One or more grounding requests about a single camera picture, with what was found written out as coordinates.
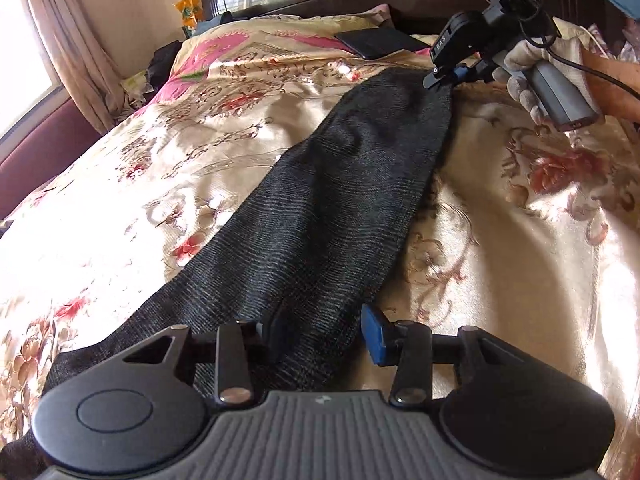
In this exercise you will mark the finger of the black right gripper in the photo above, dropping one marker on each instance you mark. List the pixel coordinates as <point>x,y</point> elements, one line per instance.
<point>445,75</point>
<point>483,70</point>

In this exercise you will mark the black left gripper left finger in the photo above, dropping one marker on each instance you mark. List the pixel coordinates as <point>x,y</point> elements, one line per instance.
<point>233,349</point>

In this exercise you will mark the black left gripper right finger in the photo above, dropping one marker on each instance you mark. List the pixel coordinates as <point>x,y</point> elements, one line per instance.
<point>413,349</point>

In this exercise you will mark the dark grey knit pants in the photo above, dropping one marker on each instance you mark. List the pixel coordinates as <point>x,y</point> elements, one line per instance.
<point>314,241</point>

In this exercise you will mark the black flat box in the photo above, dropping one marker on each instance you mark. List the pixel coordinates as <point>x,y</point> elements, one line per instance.
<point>374,43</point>

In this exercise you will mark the floral satin bedspread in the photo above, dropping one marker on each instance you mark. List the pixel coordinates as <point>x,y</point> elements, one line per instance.
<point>528,232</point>

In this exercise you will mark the maroon padded window bench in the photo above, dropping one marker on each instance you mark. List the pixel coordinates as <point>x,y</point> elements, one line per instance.
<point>48,150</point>

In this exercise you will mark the black clothes pile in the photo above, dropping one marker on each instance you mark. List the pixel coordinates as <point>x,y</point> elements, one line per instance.
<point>160,65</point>

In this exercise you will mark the beige curtain right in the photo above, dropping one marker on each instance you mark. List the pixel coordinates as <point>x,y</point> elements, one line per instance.
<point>86,71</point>

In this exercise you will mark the window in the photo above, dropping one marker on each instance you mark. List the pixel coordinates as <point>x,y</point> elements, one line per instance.
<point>29,82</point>

